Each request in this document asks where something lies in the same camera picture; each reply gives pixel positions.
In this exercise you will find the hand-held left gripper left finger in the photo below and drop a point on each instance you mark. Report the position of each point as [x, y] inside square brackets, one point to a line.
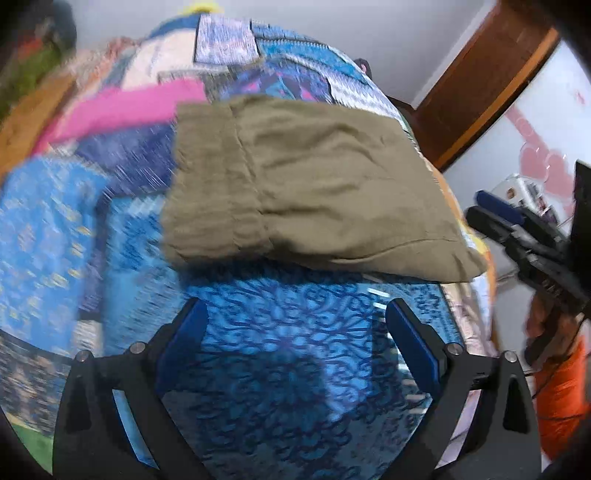
[181, 344]

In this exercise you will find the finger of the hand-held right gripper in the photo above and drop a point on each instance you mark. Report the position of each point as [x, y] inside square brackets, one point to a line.
[501, 208]
[496, 227]

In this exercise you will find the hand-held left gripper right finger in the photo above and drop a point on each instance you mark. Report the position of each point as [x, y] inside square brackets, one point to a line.
[415, 344]

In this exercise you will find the olive green pants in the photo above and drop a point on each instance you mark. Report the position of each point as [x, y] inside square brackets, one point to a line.
[304, 184]

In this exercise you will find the person's right hand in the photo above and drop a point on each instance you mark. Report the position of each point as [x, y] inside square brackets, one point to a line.
[547, 327]

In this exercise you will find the blue patchwork blanket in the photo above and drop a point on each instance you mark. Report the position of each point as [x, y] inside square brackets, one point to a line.
[258, 350]

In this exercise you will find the person's orange clothing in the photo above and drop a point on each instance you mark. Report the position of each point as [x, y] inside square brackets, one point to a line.
[565, 397]

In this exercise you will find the pink cloth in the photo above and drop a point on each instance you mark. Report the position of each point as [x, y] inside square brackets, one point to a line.
[124, 110]

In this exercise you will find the brown wooden door frame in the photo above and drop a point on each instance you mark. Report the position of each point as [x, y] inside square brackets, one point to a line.
[485, 87]

